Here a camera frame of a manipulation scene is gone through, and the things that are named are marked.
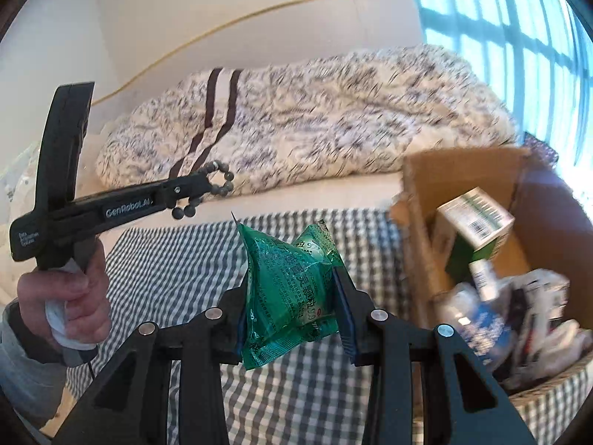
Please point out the white round mattress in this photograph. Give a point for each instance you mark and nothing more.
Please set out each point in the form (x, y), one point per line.
(301, 199)

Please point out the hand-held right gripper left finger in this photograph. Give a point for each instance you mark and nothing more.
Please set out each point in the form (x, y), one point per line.
(222, 324)

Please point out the blue curtain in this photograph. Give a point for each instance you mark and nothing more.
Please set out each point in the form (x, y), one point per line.
(509, 32)

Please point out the white headboard with gold trim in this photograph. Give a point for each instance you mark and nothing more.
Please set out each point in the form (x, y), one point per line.
(278, 32)

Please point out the small white bottle blue label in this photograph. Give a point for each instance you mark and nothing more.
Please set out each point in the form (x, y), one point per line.
(484, 280)

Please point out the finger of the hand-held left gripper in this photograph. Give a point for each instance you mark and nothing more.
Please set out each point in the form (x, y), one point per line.
(185, 184)
(185, 198)

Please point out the person's left forearm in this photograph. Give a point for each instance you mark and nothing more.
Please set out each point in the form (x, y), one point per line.
(23, 357)

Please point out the person's left hand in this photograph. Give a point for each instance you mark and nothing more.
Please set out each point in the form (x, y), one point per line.
(88, 315)

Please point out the green and white medicine box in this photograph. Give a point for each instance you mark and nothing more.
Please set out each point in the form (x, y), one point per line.
(472, 222)

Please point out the brown cardboard box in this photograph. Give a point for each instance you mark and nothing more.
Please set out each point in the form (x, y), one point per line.
(463, 167)

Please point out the black and white packet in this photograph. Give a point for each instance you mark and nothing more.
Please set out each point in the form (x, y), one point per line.
(537, 315)

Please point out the clear floss jar blue label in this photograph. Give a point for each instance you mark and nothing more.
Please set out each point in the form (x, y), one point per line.
(482, 329)

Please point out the grey checked bed sheet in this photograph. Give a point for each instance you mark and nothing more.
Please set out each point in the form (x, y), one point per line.
(162, 264)

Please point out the white quilt with dark print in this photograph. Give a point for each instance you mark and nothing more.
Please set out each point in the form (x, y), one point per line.
(324, 116)

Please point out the green foil packet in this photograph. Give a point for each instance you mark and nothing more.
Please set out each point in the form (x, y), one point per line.
(282, 296)

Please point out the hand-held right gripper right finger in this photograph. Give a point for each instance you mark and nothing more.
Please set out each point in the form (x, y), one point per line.
(345, 315)

